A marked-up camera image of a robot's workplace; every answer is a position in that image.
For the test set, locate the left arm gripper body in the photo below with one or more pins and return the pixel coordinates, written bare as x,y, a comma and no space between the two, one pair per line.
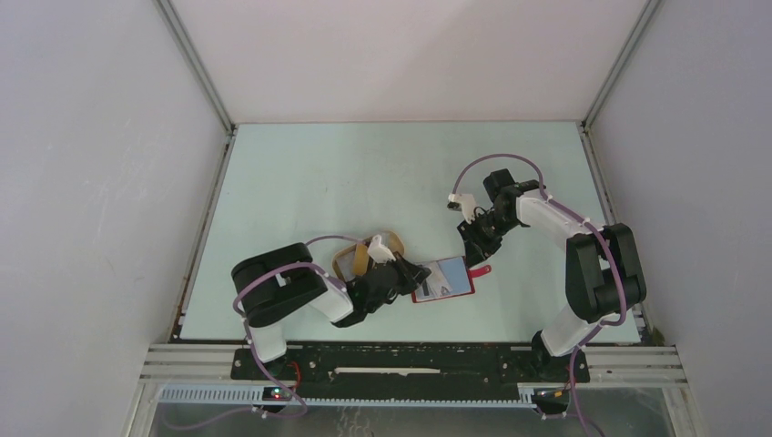
399,289

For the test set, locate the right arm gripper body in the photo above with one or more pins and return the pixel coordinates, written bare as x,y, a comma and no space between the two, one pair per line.
487,228

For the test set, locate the silver VIP card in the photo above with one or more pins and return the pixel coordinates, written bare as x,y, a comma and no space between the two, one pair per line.
449,279

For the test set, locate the red leather card holder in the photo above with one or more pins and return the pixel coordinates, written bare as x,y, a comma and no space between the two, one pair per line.
474,273

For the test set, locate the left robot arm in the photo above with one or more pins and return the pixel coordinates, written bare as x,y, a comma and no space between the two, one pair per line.
275,284

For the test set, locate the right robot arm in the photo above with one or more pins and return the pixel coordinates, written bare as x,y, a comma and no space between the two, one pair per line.
603,274

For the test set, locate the gold card with stripe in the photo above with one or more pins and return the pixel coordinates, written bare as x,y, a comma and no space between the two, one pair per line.
361,260

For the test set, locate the beige oval plastic tray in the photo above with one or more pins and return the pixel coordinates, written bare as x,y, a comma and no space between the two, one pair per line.
341,261

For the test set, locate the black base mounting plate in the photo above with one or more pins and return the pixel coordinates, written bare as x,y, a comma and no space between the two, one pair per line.
412,371

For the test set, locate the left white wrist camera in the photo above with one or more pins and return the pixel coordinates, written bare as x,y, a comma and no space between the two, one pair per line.
379,252

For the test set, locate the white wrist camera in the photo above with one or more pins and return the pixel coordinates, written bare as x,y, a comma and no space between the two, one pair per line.
464,203
379,252

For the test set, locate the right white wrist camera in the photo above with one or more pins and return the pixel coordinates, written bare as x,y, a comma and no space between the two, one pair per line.
464,203

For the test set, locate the aluminium frame rail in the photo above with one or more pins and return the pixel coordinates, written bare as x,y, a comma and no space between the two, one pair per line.
200,373

